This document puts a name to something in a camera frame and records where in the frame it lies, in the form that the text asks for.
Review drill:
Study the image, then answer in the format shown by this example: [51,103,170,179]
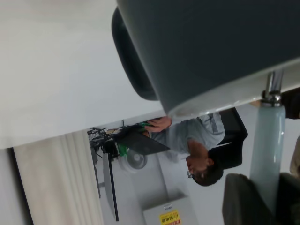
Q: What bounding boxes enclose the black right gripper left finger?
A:
[222,172,276,225]

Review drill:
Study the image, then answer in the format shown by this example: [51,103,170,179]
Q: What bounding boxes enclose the white desk fan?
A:
[119,149,149,174]

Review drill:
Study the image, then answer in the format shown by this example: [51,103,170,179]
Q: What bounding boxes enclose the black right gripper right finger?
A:
[277,172,300,225]

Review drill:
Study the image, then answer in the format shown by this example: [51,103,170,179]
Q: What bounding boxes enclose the man's bare hand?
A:
[148,117,173,135]

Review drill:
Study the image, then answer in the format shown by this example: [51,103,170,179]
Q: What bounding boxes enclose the black cable tangle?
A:
[87,126,122,156]

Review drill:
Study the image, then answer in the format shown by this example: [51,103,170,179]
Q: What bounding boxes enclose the small green object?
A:
[118,142,130,158]

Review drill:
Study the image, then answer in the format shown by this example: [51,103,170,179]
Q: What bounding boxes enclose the black office chair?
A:
[208,107,249,170]

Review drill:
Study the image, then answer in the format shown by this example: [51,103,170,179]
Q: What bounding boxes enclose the dark grey laptop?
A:
[116,131,171,156]

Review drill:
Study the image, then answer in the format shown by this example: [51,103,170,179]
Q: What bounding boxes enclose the seated man grey shirt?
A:
[147,110,227,188]

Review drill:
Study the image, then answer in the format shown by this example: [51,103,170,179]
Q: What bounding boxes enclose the metal spoon pale blue handle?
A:
[249,70,287,217]

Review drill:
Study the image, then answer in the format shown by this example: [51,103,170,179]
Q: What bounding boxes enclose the dark grey ceramic mug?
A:
[111,0,300,119]

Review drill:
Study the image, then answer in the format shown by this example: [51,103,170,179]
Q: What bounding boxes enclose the white box with yellow label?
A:
[142,191,196,225]

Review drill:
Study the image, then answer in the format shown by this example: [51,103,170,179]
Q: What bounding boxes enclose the yellow warning label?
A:
[159,210,182,225]

